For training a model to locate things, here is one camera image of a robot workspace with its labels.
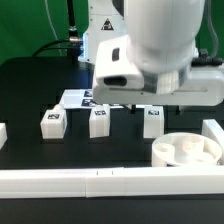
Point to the white front barrier rail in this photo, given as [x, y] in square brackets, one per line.
[86, 183]

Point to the white round stool seat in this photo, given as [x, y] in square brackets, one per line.
[183, 149]

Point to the white sheet with tags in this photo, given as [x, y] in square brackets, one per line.
[77, 99]

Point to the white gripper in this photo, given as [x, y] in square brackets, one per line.
[116, 80]

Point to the white left barrier rail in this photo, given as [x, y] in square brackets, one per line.
[3, 134]

